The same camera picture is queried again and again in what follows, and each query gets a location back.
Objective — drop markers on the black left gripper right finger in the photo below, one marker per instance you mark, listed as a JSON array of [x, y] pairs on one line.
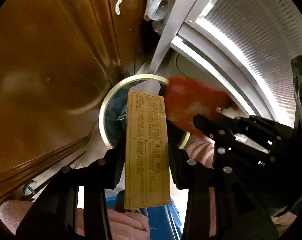
[[217, 207]]

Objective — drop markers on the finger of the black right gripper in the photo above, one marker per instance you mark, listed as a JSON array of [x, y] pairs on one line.
[[218, 130]]

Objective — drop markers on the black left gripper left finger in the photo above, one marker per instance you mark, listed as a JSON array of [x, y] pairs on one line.
[[54, 213]]

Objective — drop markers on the red snack wrapper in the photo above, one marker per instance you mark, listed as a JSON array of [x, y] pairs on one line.
[[186, 97]]

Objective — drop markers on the yellow toothpaste box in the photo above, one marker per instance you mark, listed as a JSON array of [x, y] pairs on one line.
[[147, 178]]

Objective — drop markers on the round trash bin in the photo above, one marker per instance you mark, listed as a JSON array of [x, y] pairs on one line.
[[116, 109]]

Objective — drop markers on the pink fluffy slipper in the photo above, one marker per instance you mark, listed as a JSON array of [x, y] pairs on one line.
[[126, 225]]

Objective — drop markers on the blue plastic stool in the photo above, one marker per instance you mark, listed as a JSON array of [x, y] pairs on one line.
[[164, 221]]

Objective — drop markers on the white frosted glass door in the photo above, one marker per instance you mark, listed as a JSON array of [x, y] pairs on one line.
[[246, 45]]

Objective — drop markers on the brown wooden cabinet door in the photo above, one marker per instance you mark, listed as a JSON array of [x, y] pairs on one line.
[[58, 60]]

